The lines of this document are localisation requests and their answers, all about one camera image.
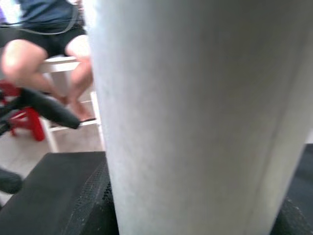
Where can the red plastic stool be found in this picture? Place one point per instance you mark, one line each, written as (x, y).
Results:
(31, 122)

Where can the black padded bar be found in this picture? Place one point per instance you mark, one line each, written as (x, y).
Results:
(9, 182)
(51, 109)

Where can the white wooden stool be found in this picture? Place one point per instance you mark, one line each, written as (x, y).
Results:
(58, 68)

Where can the white plastic table leg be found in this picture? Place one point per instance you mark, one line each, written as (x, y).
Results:
(195, 110)

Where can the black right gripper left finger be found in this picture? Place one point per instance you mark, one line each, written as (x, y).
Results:
(61, 195)

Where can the seated person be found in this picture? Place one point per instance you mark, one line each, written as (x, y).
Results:
(22, 56)

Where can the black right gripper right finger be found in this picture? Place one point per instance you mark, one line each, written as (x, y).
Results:
(300, 210)

